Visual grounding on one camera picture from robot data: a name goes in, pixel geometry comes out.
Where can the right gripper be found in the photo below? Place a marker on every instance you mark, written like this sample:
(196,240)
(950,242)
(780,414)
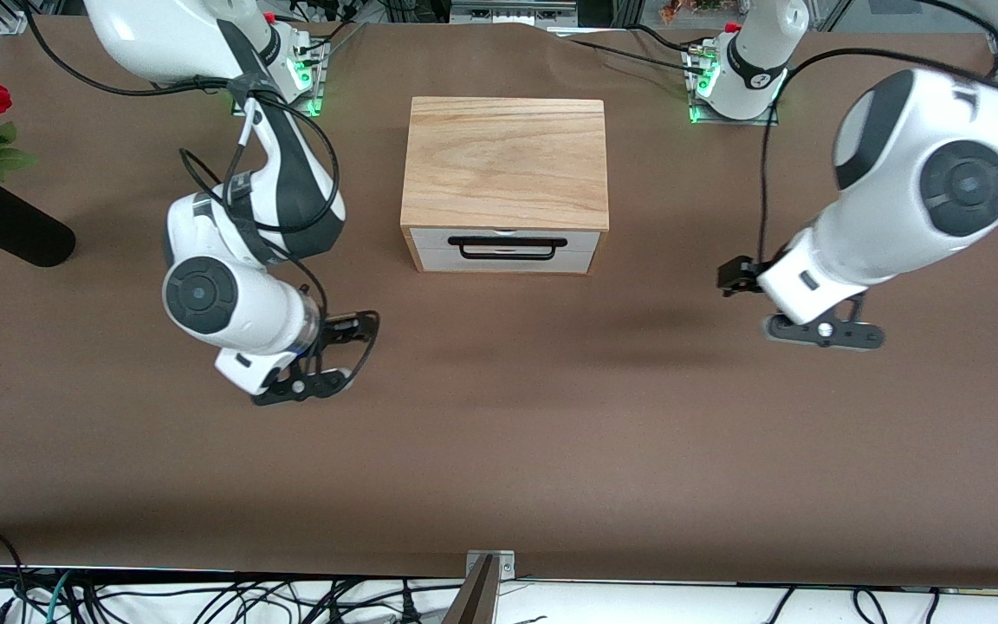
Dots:
(341,330)

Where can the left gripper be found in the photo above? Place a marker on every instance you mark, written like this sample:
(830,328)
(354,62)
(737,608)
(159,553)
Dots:
(740,275)

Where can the white fronted wooden drawer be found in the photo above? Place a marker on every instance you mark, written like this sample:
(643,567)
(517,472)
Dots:
(508,264)

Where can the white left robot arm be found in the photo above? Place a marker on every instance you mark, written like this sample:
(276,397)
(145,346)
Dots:
(897,173)

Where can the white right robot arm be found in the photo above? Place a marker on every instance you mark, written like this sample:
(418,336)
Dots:
(230,303)

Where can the light wooden drawer cabinet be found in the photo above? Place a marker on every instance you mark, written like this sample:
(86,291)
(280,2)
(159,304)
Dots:
(503,160)

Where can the brown table cover sheet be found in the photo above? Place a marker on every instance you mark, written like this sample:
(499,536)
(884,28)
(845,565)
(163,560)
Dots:
(499,433)

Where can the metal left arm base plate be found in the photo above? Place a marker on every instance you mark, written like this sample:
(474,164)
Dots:
(733,120)

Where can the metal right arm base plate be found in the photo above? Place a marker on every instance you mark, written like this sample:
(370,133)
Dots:
(313,100)

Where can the small metal table bracket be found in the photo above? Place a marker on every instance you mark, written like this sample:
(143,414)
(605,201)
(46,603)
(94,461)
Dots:
(506,565)

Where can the aluminium frame rail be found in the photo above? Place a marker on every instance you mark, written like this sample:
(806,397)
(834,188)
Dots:
(512,10)

